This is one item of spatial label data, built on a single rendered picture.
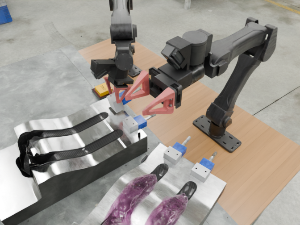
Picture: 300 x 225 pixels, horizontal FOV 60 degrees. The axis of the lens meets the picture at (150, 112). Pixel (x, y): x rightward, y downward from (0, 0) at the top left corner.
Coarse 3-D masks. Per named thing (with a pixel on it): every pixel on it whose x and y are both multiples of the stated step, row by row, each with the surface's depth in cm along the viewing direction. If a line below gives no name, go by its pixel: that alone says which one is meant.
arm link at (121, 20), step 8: (112, 0) 96; (120, 0) 89; (112, 8) 104; (120, 8) 87; (112, 16) 84; (120, 16) 84; (128, 16) 84; (112, 24) 82; (120, 24) 82; (128, 24) 82; (112, 32) 82; (120, 32) 82; (128, 32) 83
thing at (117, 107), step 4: (140, 88) 101; (108, 96) 97; (112, 96) 96; (120, 96) 98; (108, 100) 98; (112, 100) 95; (124, 100) 97; (128, 100) 98; (112, 104) 95; (116, 104) 95; (120, 104) 96; (124, 104) 98; (112, 108) 99; (116, 108) 96; (120, 108) 97; (116, 112) 98
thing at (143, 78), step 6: (144, 72) 61; (138, 78) 60; (144, 78) 60; (138, 84) 60; (144, 84) 62; (150, 84) 63; (132, 90) 59; (144, 90) 63; (150, 90) 64; (156, 90) 63; (126, 96) 59; (132, 96) 61; (138, 96) 62; (156, 96) 63; (162, 102) 62
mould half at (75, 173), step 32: (32, 128) 88; (64, 128) 93; (96, 128) 94; (0, 160) 87; (64, 160) 80; (96, 160) 85; (128, 160) 93; (0, 192) 79; (32, 192) 79; (64, 192) 82
